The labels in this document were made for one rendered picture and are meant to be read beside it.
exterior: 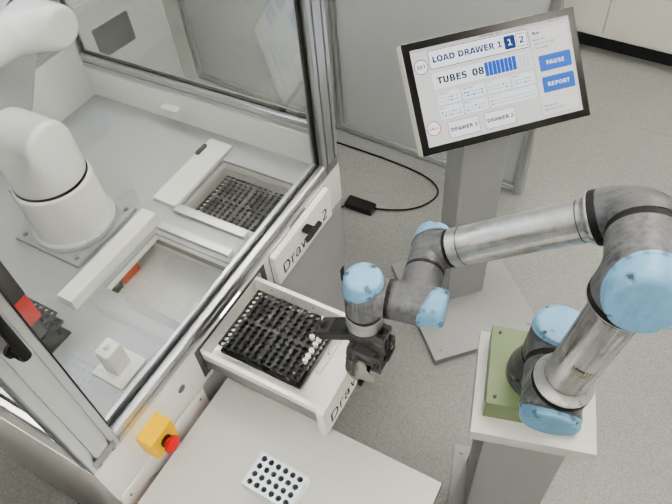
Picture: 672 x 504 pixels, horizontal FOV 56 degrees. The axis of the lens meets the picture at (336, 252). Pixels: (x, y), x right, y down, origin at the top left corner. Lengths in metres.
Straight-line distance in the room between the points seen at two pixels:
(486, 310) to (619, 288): 1.67
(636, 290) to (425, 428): 1.52
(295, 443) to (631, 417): 1.39
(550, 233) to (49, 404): 0.89
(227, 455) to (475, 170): 1.17
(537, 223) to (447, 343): 1.44
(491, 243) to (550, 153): 2.23
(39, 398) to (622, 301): 0.93
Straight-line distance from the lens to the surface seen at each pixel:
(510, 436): 1.55
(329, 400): 1.37
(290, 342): 1.49
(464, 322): 2.56
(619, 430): 2.50
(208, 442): 1.57
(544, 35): 1.96
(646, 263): 0.95
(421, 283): 1.15
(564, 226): 1.10
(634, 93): 3.86
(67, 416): 1.25
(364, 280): 1.12
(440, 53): 1.83
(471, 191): 2.16
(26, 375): 1.13
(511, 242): 1.13
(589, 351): 1.12
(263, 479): 1.50
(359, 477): 1.48
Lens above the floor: 2.15
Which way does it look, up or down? 50 degrees down
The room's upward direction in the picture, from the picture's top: 6 degrees counter-clockwise
